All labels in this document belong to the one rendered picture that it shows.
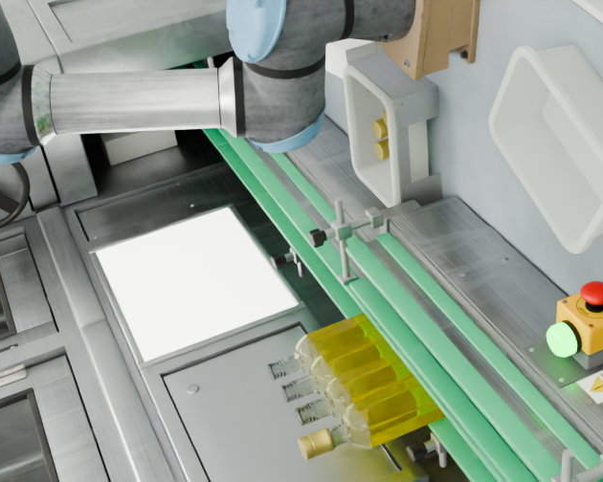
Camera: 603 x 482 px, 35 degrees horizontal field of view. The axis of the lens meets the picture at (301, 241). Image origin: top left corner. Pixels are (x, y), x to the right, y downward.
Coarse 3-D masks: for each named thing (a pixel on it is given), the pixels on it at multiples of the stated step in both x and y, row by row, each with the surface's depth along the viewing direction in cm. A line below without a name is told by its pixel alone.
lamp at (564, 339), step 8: (568, 320) 122; (552, 328) 121; (560, 328) 121; (568, 328) 121; (552, 336) 121; (560, 336) 120; (568, 336) 120; (576, 336) 120; (552, 344) 122; (560, 344) 120; (568, 344) 120; (576, 344) 120; (560, 352) 121; (568, 352) 120; (576, 352) 121
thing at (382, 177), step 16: (352, 80) 163; (368, 80) 155; (352, 96) 165; (368, 96) 166; (384, 96) 150; (352, 112) 167; (368, 112) 168; (352, 128) 169; (368, 128) 170; (352, 144) 171; (368, 144) 172; (352, 160) 173; (368, 160) 173; (384, 160) 174; (368, 176) 171; (384, 176) 170; (384, 192) 166
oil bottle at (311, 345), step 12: (336, 324) 154; (348, 324) 154; (360, 324) 154; (372, 324) 153; (312, 336) 153; (324, 336) 153; (336, 336) 152; (348, 336) 152; (360, 336) 152; (300, 348) 152; (312, 348) 151; (324, 348) 150; (336, 348) 151; (300, 360) 151; (312, 360) 150
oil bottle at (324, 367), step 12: (372, 336) 151; (348, 348) 149; (360, 348) 149; (372, 348) 149; (384, 348) 148; (324, 360) 148; (336, 360) 148; (348, 360) 147; (360, 360) 147; (372, 360) 147; (312, 372) 147; (324, 372) 146; (336, 372) 145; (324, 384) 146
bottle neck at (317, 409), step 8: (320, 400) 142; (296, 408) 142; (304, 408) 141; (312, 408) 141; (320, 408) 142; (328, 408) 142; (304, 416) 141; (312, 416) 141; (320, 416) 142; (304, 424) 141
